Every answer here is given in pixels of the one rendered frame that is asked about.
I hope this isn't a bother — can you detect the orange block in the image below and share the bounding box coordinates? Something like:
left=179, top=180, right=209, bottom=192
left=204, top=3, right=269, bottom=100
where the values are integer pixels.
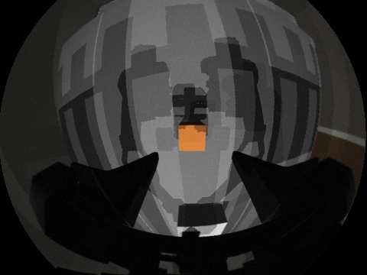
left=178, top=122, right=206, bottom=152

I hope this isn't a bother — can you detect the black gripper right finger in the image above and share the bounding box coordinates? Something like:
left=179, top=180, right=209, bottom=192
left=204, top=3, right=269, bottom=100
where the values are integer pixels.
left=232, top=150, right=319, bottom=224

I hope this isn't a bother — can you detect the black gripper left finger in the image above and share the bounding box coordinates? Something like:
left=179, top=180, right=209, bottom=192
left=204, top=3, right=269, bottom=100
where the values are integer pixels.
left=70, top=152, right=159, bottom=228

